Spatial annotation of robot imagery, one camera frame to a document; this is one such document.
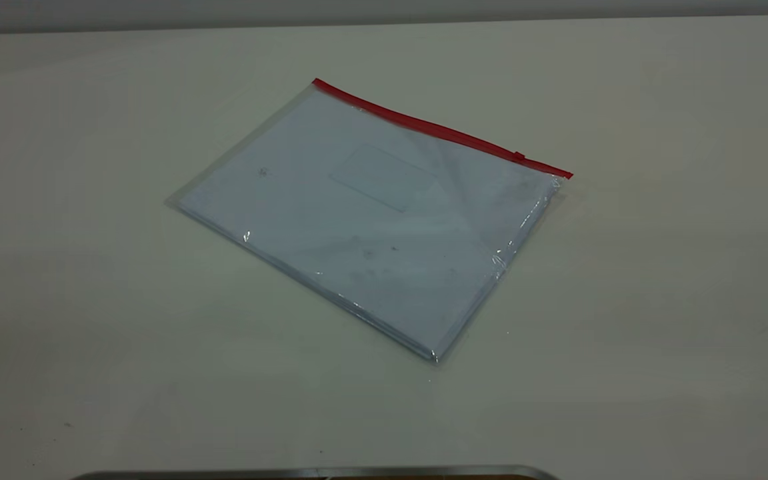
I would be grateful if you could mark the clear plastic zipper bag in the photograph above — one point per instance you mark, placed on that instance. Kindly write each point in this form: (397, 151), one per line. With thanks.
(304, 146)

